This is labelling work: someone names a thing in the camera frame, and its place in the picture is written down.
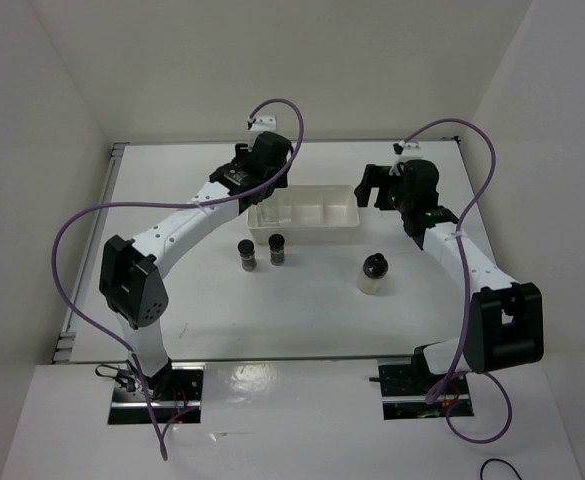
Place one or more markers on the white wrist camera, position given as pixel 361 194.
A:
pixel 403 148
pixel 262 123

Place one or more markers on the white jar black lid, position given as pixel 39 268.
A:
pixel 372 274

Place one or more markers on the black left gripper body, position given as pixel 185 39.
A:
pixel 241 150

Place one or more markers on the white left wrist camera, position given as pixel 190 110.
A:
pixel 262 123

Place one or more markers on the white divided plastic tray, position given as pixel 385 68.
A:
pixel 321 214

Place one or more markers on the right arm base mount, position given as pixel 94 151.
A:
pixel 403 395

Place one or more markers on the small spice jar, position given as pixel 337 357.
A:
pixel 276 243
pixel 246 250

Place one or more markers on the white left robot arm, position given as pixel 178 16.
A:
pixel 133 270

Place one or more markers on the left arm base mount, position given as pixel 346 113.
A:
pixel 180 398

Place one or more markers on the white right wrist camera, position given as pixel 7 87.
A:
pixel 403 148

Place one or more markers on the glass oil bottle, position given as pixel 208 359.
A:
pixel 275 211

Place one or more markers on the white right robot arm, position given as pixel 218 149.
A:
pixel 503 324

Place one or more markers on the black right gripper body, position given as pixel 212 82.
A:
pixel 399 200

